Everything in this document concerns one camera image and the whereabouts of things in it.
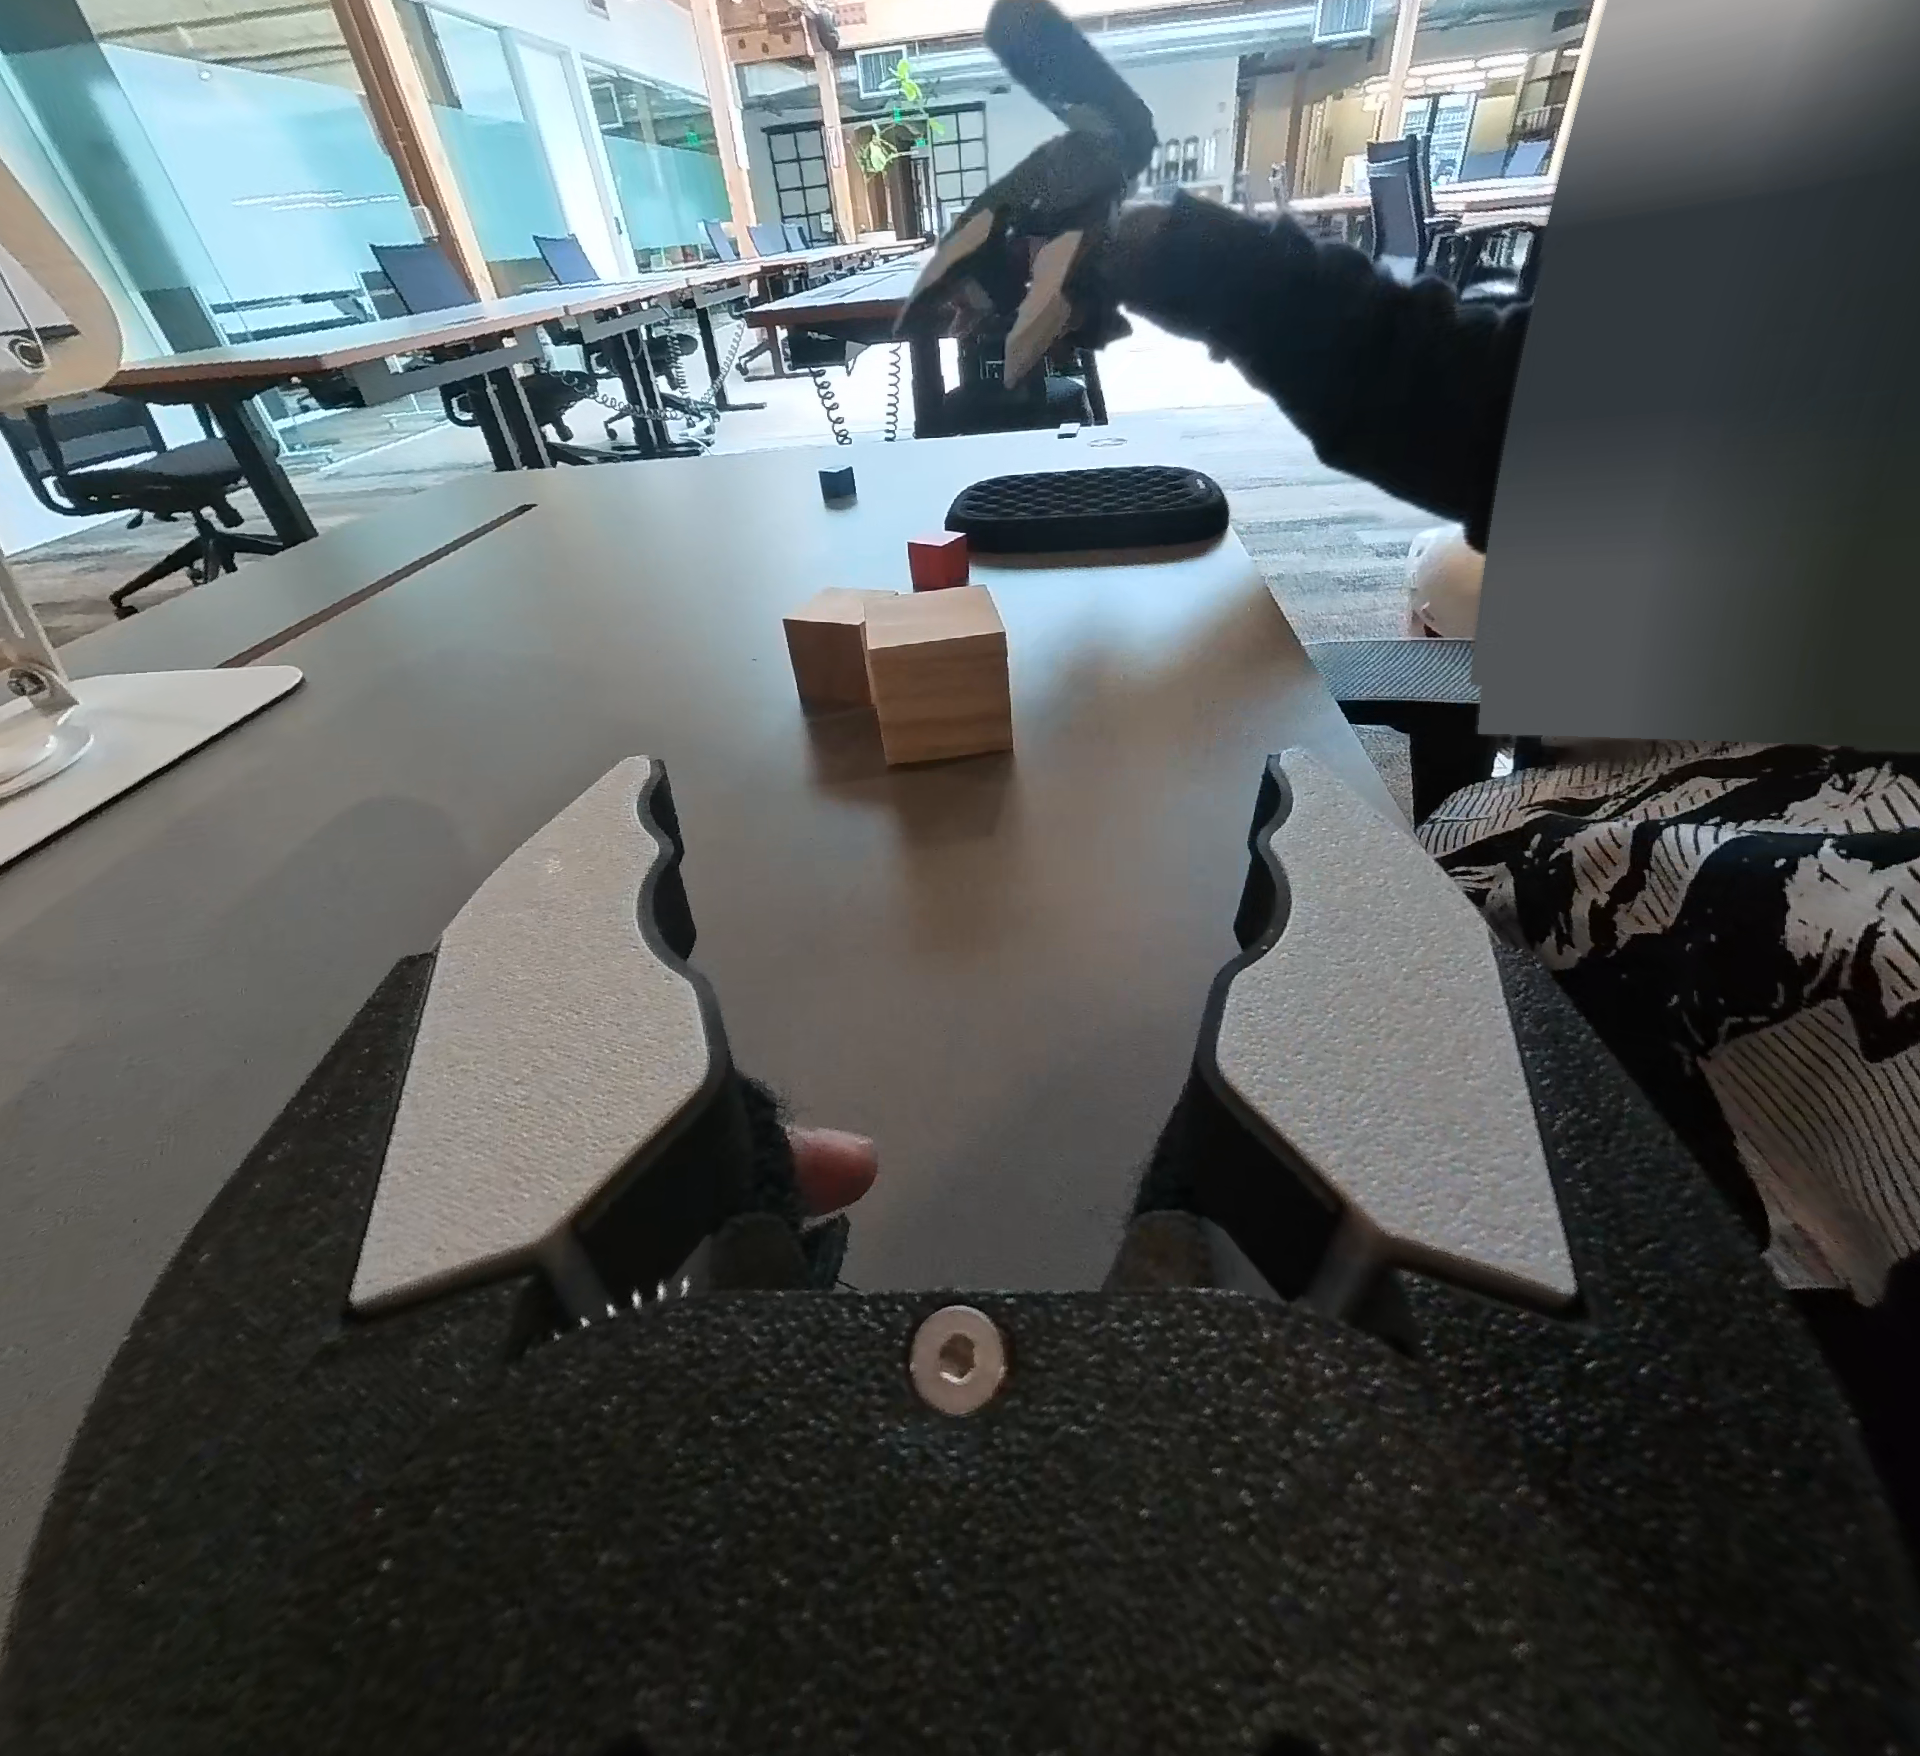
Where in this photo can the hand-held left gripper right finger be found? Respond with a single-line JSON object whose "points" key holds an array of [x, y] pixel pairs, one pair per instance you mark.
{"points": [[1381, 1052]]}

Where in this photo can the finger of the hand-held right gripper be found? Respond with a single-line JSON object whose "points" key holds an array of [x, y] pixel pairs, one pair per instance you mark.
{"points": [[953, 272], [1050, 310]]}

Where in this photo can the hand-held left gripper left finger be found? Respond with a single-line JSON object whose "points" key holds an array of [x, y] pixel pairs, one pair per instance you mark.
{"points": [[540, 1052]]}

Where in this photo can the small red cube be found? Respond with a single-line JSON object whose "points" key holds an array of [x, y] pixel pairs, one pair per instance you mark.
{"points": [[940, 562]]}

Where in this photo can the large wooden cube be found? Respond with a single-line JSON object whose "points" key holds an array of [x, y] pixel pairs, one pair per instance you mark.
{"points": [[942, 682]]}

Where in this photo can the medium wooden cube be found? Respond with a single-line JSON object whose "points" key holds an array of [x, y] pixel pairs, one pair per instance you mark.
{"points": [[822, 657]]}

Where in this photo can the person's right forearm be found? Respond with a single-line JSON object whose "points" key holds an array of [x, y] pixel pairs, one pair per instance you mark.
{"points": [[1351, 362]]}

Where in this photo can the wooden office table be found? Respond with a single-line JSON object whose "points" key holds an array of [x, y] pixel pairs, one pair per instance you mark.
{"points": [[857, 302], [391, 332]]}

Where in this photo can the black wrist rest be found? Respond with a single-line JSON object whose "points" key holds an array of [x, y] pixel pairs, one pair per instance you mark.
{"points": [[1087, 508]]}

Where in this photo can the person's printed shirt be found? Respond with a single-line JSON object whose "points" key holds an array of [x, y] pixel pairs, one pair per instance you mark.
{"points": [[1710, 947]]}

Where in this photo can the black office chair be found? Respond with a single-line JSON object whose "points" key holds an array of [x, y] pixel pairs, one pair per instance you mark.
{"points": [[1396, 693], [136, 473]]}

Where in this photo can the white round object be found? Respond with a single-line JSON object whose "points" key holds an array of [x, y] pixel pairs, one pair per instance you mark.
{"points": [[1446, 586]]}

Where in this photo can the white document stand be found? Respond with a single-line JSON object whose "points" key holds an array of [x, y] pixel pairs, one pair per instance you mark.
{"points": [[136, 752]]}

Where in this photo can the white instruction sheet stand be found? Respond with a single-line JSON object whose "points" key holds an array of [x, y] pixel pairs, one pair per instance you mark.
{"points": [[60, 302]]}

